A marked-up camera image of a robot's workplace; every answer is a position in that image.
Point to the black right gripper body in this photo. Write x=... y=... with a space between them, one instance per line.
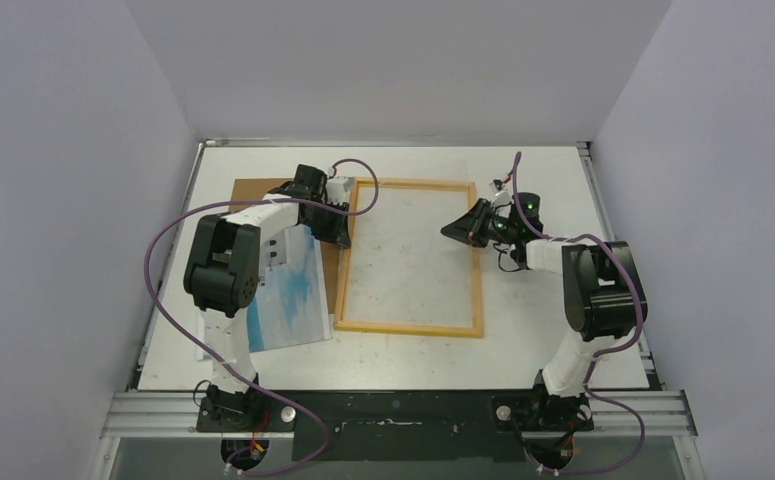
x=482 y=225

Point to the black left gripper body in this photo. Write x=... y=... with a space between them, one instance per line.
x=327 y=224

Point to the clear glass sheet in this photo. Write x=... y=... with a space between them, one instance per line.
x=402 y=270

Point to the yellow wooden picture frame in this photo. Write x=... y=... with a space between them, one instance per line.
x=367 y=191

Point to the printed building photo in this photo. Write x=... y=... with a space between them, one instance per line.
x=290 y=307

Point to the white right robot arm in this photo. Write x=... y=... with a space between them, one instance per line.
x=603 y=298

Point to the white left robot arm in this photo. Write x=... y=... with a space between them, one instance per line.
x=227 y=259

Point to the brown cardboard backing board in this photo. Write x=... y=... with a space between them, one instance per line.
x=254 y=189

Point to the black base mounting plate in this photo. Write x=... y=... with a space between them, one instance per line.
x=399 y=425

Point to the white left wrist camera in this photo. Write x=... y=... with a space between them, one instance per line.
x=339 y=189

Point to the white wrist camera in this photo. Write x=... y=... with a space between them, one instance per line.
x=498 y=189
x=339 y=189

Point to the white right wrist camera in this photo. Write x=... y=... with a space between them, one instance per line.
x=498 y=189

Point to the aluminium front rail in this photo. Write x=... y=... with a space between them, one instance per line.
x=175 y=415

